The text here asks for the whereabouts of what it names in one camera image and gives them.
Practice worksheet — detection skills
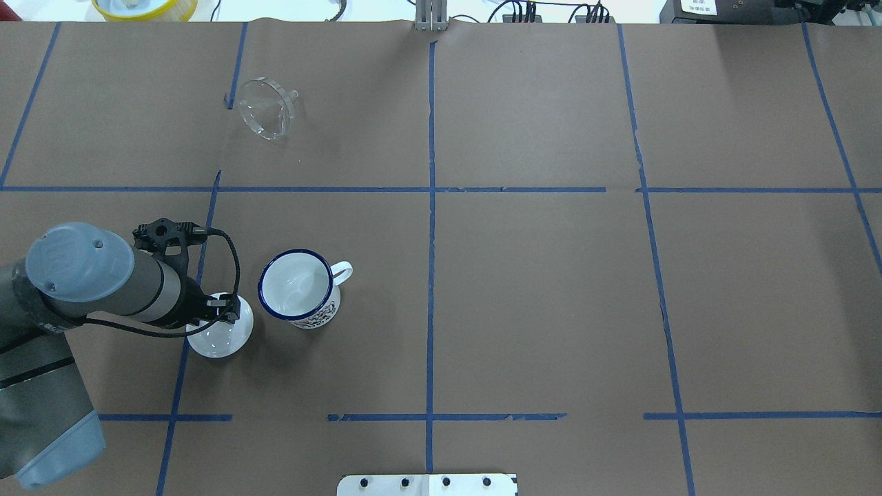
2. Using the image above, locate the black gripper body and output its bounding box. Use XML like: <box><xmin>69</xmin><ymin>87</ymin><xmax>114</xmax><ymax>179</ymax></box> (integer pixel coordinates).
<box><xmin>163</xmin><ymin>266</ymin><xmax>212</xmax><ymax>329</ymax></box>

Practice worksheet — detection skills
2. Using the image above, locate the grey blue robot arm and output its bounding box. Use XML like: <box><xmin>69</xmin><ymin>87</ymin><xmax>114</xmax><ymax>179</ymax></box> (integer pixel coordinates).
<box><xmin>1</xmin><ymin>218</ymin><xmax>240</xmax><ymax>490</ymax></box>

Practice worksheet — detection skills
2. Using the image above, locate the white ceramic lid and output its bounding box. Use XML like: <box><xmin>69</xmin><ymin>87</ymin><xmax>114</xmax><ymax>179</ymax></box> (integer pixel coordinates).
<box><xmin>186</xmin><ymin>296</ymin><xmax>254</xmax><ymax>359</ymax></box>

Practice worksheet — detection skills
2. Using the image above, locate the white enamel mug blue rim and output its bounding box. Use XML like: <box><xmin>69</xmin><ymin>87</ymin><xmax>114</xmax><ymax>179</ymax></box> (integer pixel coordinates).
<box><xmin>258</xmin><ymin>249</ymin><xmax>353</xmax><ymax>330</ymax></box>

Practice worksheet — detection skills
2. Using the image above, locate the yellow tape roll with dish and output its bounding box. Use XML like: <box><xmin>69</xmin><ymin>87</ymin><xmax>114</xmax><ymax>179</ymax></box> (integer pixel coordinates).
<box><xmin>91</xmin><ymin>1</ymin><xmax>199</xmax><ymax>22</ymax></box>

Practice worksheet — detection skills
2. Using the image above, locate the black box with label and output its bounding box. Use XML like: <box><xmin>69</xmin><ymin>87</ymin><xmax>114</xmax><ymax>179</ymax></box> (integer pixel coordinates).
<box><xmin>658</xmin><ymin>1</ymin><xmax>776</xmax><ymax>25</ymax></box>

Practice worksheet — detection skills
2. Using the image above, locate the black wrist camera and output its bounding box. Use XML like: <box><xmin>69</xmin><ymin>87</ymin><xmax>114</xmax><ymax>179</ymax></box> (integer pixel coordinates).
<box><xmin>132</xmin><ymin>218</ymin><xmax>208</xmax><ymax>256</ymax></box>

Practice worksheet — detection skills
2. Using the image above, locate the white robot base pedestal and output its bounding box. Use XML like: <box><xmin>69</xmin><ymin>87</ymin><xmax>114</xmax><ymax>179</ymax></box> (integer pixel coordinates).
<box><xmin>336</xmin><ymin>473</ymin><xmax>519</xmax><ymax>495</ymax></box>

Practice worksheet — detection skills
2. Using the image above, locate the aluminium frame post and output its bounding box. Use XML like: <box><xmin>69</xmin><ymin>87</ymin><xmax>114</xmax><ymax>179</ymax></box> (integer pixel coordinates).
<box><xmin>412</xmin><ymin>0</ymin><xmax>449</xmax><ymax>32</ymax></box>

